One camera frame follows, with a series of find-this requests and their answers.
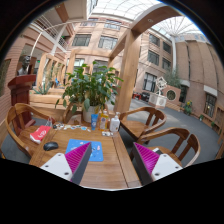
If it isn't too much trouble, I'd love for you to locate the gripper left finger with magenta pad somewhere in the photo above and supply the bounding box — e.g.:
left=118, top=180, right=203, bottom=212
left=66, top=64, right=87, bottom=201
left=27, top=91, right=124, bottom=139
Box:
left=41, top=142, right=92, bottom=185

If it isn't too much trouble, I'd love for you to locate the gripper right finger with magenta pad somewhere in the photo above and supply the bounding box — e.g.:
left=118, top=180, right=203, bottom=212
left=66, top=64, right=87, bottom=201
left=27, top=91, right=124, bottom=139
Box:
left=132, top=142, right=182, bottom=185

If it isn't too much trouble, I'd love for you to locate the blue mouse pad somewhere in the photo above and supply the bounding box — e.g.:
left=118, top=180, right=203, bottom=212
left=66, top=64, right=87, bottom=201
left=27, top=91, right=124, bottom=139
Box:
left=66, top=139, right=104, bottom=162

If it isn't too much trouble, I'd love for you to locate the black computer mouse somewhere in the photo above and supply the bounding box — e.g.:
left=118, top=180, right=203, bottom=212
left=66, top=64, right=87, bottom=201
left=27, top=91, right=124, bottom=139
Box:
left=43, top=142, right=58, bottom=151

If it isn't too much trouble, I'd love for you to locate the wooden chair right near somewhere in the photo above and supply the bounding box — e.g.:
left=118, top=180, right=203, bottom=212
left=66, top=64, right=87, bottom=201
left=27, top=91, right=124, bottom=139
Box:
left=137, top=127, right=201, bottom=166

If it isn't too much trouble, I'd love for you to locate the wooden chair right far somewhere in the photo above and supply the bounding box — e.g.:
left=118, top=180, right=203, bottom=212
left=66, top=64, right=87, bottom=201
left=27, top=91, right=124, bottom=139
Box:
left=120, top=106, right=167, bottom=141

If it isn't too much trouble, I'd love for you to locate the blue tube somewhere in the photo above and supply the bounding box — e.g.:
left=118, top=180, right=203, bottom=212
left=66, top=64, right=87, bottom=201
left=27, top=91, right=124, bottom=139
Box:
left=91, top=114, right=98, bottom=130

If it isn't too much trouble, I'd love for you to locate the wooden chair behind table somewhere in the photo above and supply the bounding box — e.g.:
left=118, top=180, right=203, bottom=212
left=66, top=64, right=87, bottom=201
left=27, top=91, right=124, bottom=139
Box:
left=63, top=103, right=82, bottom=124

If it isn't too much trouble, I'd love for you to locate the yellow liquid bottle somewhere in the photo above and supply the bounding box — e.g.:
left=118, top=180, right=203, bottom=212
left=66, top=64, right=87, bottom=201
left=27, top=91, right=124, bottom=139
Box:
left=99, top=109, right=109, bottom=131

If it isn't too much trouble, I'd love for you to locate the white pump bottle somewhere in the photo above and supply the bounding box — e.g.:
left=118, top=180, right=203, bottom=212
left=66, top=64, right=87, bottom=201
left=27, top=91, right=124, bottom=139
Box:
left=110, top=113, right=120, bottom=132

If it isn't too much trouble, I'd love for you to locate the white geometric sculpture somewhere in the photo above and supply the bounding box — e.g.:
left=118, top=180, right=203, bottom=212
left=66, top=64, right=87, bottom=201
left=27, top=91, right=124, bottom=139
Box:
left=149, top=77, right=167, bottom=109

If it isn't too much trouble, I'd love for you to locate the wooden chair left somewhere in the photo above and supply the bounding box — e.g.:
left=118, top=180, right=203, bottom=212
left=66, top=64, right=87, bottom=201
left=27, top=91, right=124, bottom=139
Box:
left=5, top=103, right=55, bottom=158

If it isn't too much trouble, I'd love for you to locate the potted green plant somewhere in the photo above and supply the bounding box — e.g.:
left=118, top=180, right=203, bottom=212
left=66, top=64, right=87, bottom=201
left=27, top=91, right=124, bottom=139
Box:
left=55, top=64, right=123, bottom=123

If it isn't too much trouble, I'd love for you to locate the bronze bust statue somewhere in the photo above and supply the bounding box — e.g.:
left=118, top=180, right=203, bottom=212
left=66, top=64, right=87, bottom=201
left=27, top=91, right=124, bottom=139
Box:
left=17, top=55, right=31, bottom=76

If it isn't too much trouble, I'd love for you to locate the red wooden pedestal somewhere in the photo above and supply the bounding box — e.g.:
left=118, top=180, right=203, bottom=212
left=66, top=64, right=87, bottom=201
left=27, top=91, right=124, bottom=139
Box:
left=8, top=74, right=36, bottom=106

